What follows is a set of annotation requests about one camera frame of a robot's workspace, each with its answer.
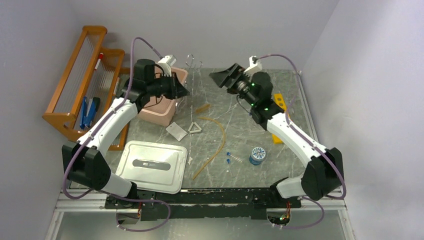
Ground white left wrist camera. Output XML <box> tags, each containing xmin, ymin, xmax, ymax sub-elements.
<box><xmin>157</xmin><ymin>55</ymin><xmax>177</xmax><ymax>77</ymax></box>

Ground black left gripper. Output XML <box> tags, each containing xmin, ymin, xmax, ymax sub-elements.
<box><xmin>147</xmin><ymin>71</ymin><xmax>190</xmax><ymax>100</ymax></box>

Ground wooden drying rack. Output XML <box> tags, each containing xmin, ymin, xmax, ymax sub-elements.
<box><xmin>42</xmin><ymin>25</ymin><xmax>130</xmax><ymax>141</ymax></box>

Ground metal crucible tongs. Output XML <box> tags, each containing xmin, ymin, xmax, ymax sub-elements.
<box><xmin>175</xmin><ymin>53</ymin><xmax>203</xmax><ymax>114</ymax></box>

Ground blue stapler tool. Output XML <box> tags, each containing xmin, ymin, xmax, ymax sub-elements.
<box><xmin>79</xmin><ymin>96</ymin><xmax>101</xmax><ymax>130</ymax></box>

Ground red and white marker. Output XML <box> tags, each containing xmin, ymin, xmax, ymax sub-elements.
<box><xmin>94</xmin><ymin>52</ymin><xmax>104</xmax><ymax>71</ymax></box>

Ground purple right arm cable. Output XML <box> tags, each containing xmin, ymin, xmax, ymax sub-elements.
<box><xmin>253</xmin><ymin>53</ymin><xmax>348</xmax><ymax>230</ymax></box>

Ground white metal tray lid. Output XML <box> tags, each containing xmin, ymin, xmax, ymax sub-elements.
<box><xmin>115</xmin><ymin>140</ymin><xmax>188</xmax><ymax>194</ymax></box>

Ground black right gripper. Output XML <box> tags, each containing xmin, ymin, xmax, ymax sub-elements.
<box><xmin>209</xmin><ymin>63</ymin><xmax>258</xmax><ymax>107</ymax></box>

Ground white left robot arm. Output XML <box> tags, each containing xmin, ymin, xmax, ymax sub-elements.
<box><xmin>61</xmin><ymin>55</ymin><xmax>190</xmax><ymax>208</ymax></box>

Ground tan rubber tubing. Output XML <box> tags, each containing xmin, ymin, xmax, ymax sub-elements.
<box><xmin>192</xmin><ymin>116</ymin><xmax>227</xmax><ymax>181</ymax></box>

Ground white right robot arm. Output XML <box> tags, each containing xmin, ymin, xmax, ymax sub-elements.
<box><xmin>209</xmin><ymin>63</ymin><xmax>346</xmax><ymax>207</ymax></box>

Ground yellow test tube rack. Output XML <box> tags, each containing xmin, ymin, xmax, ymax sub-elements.
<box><xmin>271</xmin><ymin>93</ymin><xmax>289</xmax><ymax>145</ymax></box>

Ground white clay pipe triangle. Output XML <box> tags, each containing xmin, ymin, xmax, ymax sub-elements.
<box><xmin>188</xmin><ymin>121</ymin><xmax>202</xmax><ymax>134</ymax></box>

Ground aluminium frame rail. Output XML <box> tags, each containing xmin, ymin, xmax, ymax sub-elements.
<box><xmin>45</xmin><ymin>187</ymin><xmax>356</xmax><ymax>240</ymax></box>

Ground small white plastic bag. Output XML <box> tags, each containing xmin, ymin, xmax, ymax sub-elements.
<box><xmin>165</xmin><ymin>122</ymin><xmax>188</xmax><ymax>142</ymax></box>

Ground tan bristle test tube brush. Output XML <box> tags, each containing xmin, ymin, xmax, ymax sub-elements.
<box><xmin>194</xmin><ymin>103</ymin><xmax>211</xmax><ymax>114</ymax></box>

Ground blue capped test tube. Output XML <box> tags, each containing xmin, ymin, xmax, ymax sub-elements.
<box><xmin>226</xmin><ymin>158</ymin><xmax>235</xmax><ymax>178</ymax></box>
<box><xmin>226</xmin><ymin>152</ymin><xmax>243</xmax><ymax>163</ymax></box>

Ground blue patterned round tin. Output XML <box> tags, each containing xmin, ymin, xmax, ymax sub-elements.
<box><xmin>248</xmin><ymin>146</ymin><xmax>267</xmax><ymax>166</ymax></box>

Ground pink plastic bin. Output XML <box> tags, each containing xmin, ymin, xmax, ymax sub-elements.
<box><xmin>137</xmin><ymin>66</ymin><xmax>189</xmax><ymax>127</ymax></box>

